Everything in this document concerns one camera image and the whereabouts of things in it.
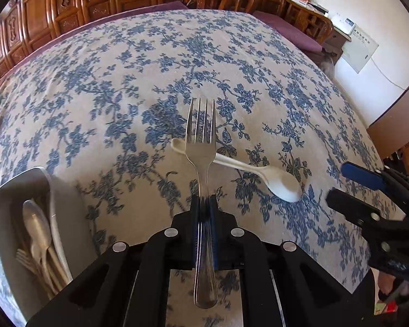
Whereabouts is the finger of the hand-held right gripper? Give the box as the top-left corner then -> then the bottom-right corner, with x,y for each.
340,162 -> 409,208
325,187 -> 392,227

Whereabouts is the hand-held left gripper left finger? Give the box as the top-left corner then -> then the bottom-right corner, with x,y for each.
26,194 -> 203,327

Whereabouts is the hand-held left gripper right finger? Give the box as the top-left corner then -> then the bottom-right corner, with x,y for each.
208,194 -> 375,327

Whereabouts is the metal fork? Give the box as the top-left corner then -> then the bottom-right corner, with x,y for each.
186,98 -> 219,309

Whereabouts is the white plastic spoon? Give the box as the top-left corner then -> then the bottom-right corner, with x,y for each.
30,240 -> 64,288
170,138 -> 302,202

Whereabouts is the metal tray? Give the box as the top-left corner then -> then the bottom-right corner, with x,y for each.
0,166 -> 89,302

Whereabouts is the person's right hand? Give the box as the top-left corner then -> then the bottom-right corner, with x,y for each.
378,269 -> 409,302

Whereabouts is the wooden board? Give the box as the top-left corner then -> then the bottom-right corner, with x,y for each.
366,77 -> 409,159

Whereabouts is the plastic bag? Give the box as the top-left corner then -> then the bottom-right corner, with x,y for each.
322,54 -> 339,75

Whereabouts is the white device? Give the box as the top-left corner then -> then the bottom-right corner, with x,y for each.
330,15 -> 357,35

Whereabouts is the blue floral tablecloth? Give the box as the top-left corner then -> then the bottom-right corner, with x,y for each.
0,8 -> 406,327

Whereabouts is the metal spoon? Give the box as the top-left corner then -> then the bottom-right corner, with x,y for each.
22,199 -> 52,251

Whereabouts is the wooden armchair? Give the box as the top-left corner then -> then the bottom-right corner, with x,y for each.
282,0 -> 335,43

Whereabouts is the purple cloth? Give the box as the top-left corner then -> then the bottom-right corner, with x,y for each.
0,2 -> 328,96

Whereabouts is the white plastic fork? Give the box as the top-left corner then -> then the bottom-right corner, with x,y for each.
15,248 -> 55,297

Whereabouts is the carved wooden screen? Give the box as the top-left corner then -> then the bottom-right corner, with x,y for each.
0,0 -> 287,86

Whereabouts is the white cable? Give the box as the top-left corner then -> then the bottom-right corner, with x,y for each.
371,58 -> 407,90

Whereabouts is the white wall panel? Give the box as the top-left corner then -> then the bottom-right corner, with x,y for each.
341,31 -> 379,74

